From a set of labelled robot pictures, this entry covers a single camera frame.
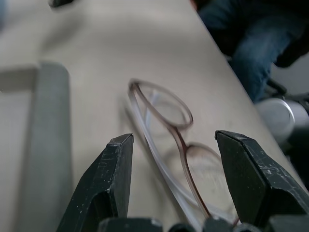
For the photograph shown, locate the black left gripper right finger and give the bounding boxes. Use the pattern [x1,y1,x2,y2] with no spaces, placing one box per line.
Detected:
[214,130,309,232]

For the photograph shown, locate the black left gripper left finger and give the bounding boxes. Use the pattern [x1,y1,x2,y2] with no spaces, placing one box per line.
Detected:
[56,133,134,232]

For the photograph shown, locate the grey open glasses case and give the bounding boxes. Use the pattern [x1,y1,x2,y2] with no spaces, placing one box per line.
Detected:
[0,61,74,232]

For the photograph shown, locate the person in blue jeans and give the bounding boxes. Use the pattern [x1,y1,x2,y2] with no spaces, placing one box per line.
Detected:
[190,0,309,103]

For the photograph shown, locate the black object at table edge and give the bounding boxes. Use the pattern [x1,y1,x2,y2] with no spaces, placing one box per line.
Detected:
[48,0,75,8]

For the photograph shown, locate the brown translucent frame glasses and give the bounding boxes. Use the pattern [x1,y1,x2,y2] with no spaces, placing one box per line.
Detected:
[127,78,241,232]

